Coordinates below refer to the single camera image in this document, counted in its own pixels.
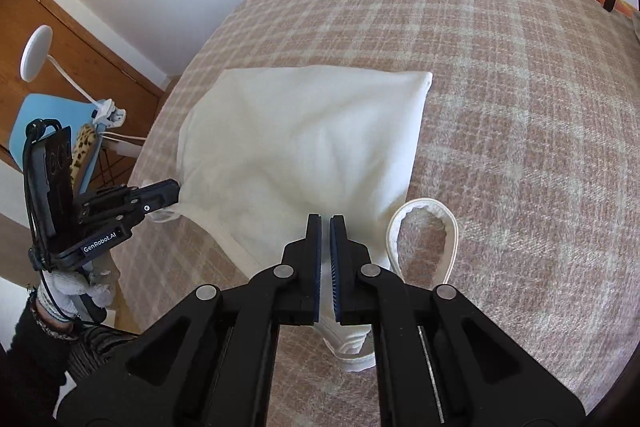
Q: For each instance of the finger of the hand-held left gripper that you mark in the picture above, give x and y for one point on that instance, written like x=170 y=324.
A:
x=127 y=219
x=160 y=194

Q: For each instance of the white clip desk lamp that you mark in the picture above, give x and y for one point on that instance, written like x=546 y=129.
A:
x=35 y=52

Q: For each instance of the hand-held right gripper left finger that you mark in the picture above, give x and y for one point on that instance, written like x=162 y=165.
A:
x=316 y=257

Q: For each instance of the person's left hand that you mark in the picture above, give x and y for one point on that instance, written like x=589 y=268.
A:
x=65 y=287

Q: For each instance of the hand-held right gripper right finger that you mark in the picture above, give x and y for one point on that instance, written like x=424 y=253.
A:
x=336 y=257

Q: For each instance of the beige plaid blanket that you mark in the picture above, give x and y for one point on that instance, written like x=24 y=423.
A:
x=525 y=132

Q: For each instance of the wooden door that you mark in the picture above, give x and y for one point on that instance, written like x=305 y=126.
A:
x=100 y=57

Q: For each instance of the light blue chair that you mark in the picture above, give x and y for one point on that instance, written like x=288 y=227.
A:
x=50 y=112

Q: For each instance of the person's left forearm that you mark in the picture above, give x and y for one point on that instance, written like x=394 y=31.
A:
x=30 y=367

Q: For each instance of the leopard print cloth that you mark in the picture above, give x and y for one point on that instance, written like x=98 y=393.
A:
x=82 y=152

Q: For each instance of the white tank top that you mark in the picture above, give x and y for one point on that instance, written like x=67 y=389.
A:
x=300 y=132

